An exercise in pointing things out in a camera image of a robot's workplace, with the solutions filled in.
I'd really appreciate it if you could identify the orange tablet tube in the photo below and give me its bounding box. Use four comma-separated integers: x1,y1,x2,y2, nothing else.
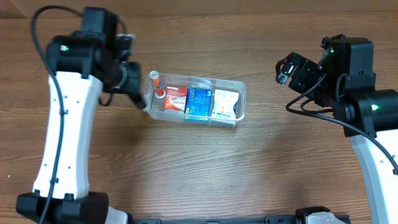
149,71,165,99

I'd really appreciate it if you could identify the red medicine box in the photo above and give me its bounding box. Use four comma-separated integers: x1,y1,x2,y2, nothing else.
164,86,188,112

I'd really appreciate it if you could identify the blue lozenge box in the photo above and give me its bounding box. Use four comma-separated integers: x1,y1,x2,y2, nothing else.
185,88,213,121

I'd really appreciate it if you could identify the clear plastic container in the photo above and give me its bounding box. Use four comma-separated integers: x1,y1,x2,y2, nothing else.
143,72,246,127

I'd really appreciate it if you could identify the white medicine box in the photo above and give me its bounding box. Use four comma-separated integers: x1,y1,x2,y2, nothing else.
211,89,239,119

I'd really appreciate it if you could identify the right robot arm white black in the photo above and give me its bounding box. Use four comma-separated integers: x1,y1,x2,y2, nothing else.
275,34,397,223

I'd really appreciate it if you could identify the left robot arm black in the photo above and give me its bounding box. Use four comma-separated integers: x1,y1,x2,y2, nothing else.
16,7,146,223

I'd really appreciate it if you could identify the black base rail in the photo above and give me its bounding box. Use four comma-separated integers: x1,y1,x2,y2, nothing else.
130,213,351,224

